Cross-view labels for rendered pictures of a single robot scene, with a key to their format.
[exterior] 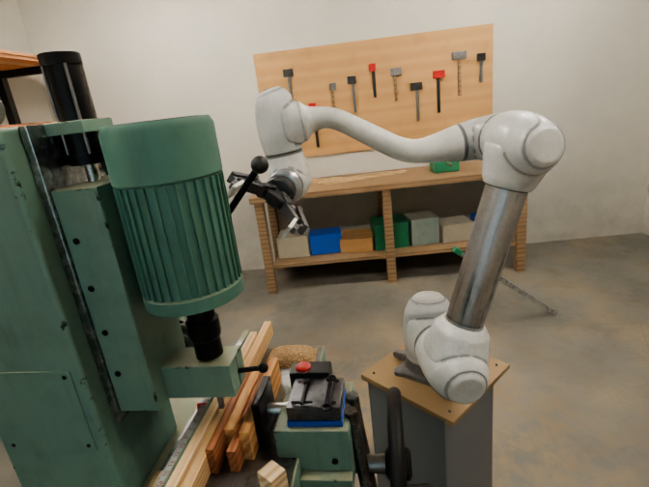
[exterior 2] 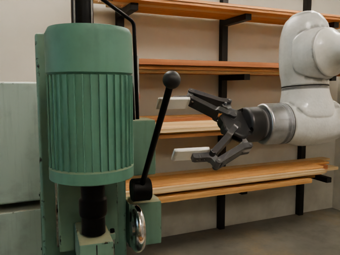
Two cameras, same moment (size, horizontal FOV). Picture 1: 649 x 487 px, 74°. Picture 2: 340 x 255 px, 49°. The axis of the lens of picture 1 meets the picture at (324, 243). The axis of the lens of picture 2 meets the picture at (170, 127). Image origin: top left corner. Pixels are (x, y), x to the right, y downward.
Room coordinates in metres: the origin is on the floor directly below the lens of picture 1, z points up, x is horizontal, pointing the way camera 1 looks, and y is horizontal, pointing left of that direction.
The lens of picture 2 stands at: (0.50, -0.52, 1.39)
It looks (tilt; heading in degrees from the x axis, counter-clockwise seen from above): 6 degrees down; 62
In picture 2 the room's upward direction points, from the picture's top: straight up
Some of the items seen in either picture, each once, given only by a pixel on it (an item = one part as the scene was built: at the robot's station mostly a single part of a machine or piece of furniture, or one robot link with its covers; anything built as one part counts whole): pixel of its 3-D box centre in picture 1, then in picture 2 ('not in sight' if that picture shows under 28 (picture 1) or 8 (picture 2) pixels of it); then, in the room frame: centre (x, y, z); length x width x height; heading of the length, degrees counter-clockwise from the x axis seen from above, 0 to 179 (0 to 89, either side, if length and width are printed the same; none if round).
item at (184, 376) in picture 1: (205, 374); (93, 249); (0.72, 0.26, 1.03); 0.14 x 0.07 x 0.09; 81
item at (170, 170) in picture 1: (178, 214); (90, 104); (0.72, 0.24, 1.35); 0.18 x 0.18 x 0.31
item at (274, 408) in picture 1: (279, 409); not in sight; (0.69, 0.13, 0.95); 0.09 x 0.07 x 0.09; 171
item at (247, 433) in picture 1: (263, 403); not in sight; (0.74, 0.17, 0.93); 0.23 x 0.02 x 0.06; 171
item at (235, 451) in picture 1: (251, 415); not in sight; (0.72, 0.19, 0.92); 0.24 x 0.02 x 0.05; 171
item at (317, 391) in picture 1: (315, 389); not in sight; (0.69, 0.05, 0.99); 0.13 x 0.11 x 0.06; 171
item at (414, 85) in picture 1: (375, 96); not in sight; (3.88, -0.59, 1.50); 2.00 x 0.04 x 0.90; 86
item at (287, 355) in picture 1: (291, 353); not in sight; (0.94, 0.12, 0.91); 0.12 x 0.09 x 0.03; 81
